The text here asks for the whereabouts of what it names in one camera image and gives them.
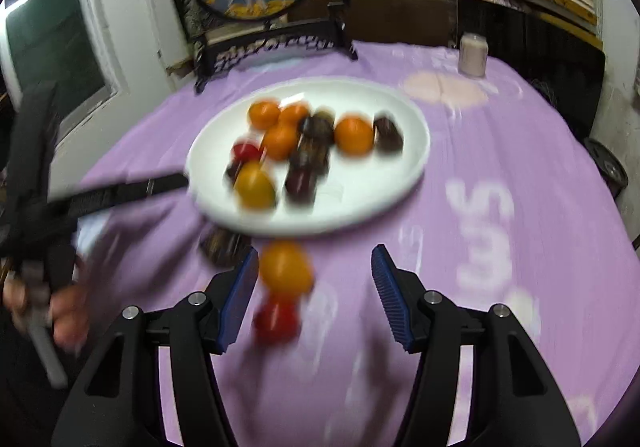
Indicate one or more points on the red tomato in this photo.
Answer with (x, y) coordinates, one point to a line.
(245, 150)
(275, 319)

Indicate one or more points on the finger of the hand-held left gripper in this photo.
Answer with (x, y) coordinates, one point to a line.
(125, 192)
(32, 152)

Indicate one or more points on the pink drink can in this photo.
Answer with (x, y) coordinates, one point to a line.
(473, 54)

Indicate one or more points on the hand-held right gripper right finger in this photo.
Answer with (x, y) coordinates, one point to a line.
(392, 307)

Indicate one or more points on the small orange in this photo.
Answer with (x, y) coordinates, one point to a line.
(294, 114)
(354, 136)
(263, 114)
(280, 142)

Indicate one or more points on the brown cardboard box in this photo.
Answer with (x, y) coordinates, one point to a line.
(390, 19)

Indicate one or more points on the white round plate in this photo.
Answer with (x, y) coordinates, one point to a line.
(360, 187)

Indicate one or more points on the dark purple plum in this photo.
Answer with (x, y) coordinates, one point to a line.
(300, 184)

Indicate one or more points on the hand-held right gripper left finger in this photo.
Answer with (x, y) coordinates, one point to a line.
(240, 297)

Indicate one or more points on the white framed window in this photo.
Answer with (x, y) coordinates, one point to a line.
(55, 37)

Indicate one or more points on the person's left hand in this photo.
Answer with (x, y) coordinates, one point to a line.
(70, 317)

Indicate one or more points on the orange tomato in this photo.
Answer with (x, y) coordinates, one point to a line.
(286, 267)

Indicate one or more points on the purple printed tablecloth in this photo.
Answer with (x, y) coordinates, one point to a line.
(500, 277)

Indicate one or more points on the black round wheel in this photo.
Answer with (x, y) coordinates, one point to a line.
(607, 169)

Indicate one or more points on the yellowish orange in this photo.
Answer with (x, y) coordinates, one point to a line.
(255, 187)

